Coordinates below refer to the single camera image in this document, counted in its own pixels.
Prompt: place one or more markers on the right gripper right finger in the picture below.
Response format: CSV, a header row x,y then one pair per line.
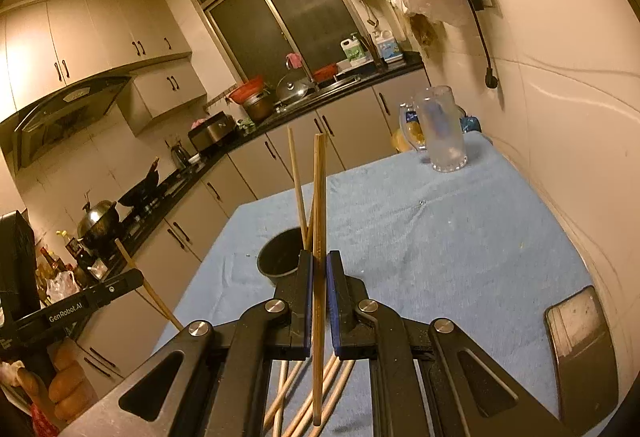
x,y
427,379

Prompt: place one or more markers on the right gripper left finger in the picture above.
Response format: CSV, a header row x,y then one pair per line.
x,y
210,381

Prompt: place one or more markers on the person left hand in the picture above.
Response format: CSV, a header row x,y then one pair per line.
x,y
70,393

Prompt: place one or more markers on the black chair back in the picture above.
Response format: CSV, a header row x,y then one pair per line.
x,y
584,360

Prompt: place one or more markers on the steel lidded pot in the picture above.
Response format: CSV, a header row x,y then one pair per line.
x,y
99,223

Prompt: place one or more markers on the dark utensil holder cup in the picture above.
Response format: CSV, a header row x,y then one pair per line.
x,y
278,258

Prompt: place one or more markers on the blue towel table mat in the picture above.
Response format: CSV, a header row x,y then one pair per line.
x,y
477,246

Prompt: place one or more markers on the black wok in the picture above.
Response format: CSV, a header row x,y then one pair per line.
x,y
142,190

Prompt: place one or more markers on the range hood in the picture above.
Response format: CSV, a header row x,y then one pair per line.
x,y
63,114

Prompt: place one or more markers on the electric kettle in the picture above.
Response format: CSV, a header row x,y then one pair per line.
x,y
180,156

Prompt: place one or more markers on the yellow plastic bag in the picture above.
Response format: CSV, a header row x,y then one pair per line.
x,y
402,139

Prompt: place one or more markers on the clear glass mug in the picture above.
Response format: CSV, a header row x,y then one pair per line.
x,y
430,122

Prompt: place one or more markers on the red basin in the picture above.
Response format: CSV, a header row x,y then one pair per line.
x,y
248,89

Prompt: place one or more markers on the glass pot lid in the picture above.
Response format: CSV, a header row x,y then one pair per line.
x,y
293,86

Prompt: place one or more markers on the red bowl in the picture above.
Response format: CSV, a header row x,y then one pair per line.
x,y
325,73

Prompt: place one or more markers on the pink cloth on faucet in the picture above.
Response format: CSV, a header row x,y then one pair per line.
x,y
293,61

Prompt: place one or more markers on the green label detergent jug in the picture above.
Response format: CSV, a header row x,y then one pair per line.
x,y
354,51

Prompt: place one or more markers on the blue label bottle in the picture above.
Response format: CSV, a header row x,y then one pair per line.
x,y
387,46

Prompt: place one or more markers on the black power cable plug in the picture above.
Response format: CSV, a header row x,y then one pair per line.
x,y
490,79

